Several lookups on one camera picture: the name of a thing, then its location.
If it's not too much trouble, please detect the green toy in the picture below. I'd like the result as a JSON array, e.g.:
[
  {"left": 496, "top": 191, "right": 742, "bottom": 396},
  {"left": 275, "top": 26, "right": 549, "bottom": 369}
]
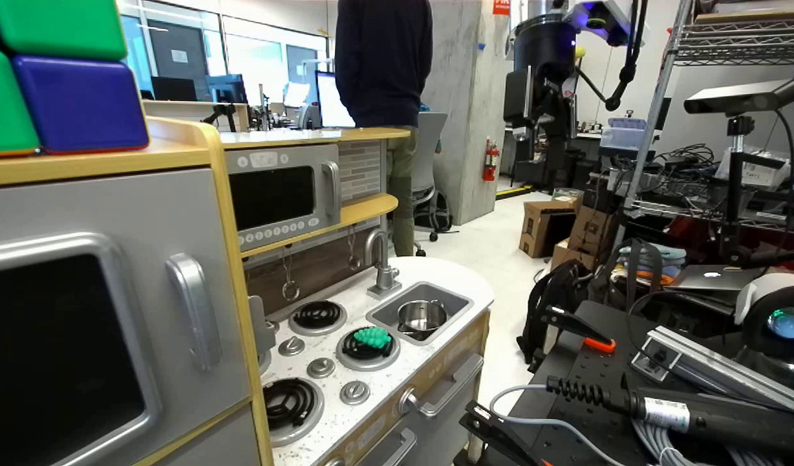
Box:
[{"left": 351, "top": 325, "right": 394, "bottom": 348}]

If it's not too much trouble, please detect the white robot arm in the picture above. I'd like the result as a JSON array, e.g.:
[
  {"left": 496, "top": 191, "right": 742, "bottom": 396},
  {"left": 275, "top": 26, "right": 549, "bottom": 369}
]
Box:
[{"left": 501, "top": 0, "right": 650, "bottom": 141}]

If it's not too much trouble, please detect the small metal pot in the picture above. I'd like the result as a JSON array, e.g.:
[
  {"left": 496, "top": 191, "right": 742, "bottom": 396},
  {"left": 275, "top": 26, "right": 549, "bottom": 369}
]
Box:
[{"left": 399, "top": 301, "right": 449, "bottom": 333}]

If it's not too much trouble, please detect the black rear stove burner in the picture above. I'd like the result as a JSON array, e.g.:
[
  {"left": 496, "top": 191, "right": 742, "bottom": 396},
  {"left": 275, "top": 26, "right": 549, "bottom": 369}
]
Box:
[{"left": 293, "top": 301, "right": 345, "bottom": 333}]

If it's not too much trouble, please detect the black stove burner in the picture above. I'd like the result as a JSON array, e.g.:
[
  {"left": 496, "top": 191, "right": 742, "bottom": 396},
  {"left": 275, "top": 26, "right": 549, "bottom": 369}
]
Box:
[
  {"left": 293, "top": 301, "right": 345, "bottom": 333},
  {"left": 264, "top": 377, "right": 321, "bottom": 429}
]

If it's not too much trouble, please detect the toy kitchen stove counter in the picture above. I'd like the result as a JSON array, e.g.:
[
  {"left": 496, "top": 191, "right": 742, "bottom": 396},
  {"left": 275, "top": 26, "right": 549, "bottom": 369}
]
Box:
[{"left": 262, "top": 257, "right": 493, "bottom": 466}]

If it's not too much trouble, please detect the black front stove burner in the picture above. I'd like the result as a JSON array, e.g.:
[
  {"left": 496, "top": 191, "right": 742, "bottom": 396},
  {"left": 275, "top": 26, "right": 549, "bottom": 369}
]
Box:
[{"left": 264, "top": 377, "right": 321, "bottom": 429}]

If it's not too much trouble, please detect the grey toy faucet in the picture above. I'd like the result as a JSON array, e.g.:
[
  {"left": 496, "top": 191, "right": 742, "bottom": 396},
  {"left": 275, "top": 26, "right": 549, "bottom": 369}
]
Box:
[{"left": 364, "top": 227, "right": 399, "bottom": 295}]

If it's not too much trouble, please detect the grey office chair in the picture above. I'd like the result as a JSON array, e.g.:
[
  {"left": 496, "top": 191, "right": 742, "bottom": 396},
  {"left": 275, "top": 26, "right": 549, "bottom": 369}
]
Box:
[{"left": 412, "top": 113, "right": 452, "bottom": 238}]

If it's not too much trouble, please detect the red fire extinguisher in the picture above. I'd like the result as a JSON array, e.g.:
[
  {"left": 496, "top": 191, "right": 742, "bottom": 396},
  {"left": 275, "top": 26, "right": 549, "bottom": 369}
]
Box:
[{"left": 482, "top": 141, "right": 501, "bottom": 182}]

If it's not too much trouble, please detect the toy microwave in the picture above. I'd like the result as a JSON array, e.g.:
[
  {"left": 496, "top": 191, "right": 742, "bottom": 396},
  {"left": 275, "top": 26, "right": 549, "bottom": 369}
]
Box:
[{"left": 224, "top": 145, "right": 341, "bottom": 250}]

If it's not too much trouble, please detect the white laptop monitor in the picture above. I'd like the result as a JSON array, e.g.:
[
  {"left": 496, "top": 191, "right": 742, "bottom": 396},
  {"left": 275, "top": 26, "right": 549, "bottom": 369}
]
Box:
[{"left": 316, "top": 70, "right": 354, "bottom": 130}]

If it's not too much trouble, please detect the black clamp orange tip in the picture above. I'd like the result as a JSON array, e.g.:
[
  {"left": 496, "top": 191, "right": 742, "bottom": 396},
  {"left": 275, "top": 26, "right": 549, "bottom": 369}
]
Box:
[{"left": 542, "top": 306, "right": 617, "bottom": 354}]

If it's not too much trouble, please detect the person in dark sweater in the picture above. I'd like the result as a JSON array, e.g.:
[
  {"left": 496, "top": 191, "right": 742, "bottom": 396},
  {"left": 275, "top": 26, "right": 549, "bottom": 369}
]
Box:
[{"left": 334, "top": 0, "right": 434, "bottom": 259}]

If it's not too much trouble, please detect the cardboard box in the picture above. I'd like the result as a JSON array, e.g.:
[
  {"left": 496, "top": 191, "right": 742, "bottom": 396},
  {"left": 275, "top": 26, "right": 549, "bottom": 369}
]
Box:
[{"left": 570, "top": 207, "right": 616, "bottom": 257}]

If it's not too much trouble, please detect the aluminium extrusion bar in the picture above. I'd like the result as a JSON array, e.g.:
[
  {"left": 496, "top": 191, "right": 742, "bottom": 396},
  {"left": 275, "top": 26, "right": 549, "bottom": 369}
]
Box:
[{"left": 632, "top": 325, "right": 794, "bottom": 412}]

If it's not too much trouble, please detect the grey toy oven cabinet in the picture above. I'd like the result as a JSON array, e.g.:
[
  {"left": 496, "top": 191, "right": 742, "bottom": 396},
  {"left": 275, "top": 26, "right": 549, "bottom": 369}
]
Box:
[{"left": 0, "top": 119, "right": 270, "bottom": 466}]

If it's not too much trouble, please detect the purple foam block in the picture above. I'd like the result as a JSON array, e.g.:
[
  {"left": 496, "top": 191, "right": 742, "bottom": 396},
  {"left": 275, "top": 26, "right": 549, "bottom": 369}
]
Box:
[{"left": 12, "top": 53, "right": 151, "bottom": 152}]

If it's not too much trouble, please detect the green foam block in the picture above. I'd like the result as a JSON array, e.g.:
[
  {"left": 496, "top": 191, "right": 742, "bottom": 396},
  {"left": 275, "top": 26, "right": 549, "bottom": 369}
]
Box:
[
  {"left": 0, "top": 51, "right": 38, "bottom": 156},
  {"left": 0, "top": 0, "right": 126, "bottom": 59}
]

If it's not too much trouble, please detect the white device with blue light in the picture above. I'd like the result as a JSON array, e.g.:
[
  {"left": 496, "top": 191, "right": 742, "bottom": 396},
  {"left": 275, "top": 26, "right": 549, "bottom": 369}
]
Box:
[{"left": 734, "top": 271, "right": 794, "bottom": 359}]

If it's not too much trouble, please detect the green foam block lower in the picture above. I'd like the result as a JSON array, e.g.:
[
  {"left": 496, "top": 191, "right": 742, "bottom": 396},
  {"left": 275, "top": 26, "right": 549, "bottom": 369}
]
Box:
[{"left": 0, "top": 51, "right": 38, "bottom": 156}]

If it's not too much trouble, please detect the black camera on stand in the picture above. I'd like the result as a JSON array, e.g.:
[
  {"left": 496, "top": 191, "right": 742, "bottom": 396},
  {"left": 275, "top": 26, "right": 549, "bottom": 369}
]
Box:
[{"left": 683, "top": 77, "right": 794, "bottom": 113}]

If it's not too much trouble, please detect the black cable with connector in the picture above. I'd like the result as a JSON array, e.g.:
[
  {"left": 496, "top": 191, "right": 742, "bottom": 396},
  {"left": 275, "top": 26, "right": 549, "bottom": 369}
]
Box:
[{"left": 542, "top": 374, "right": 794, "bottom": 457}]

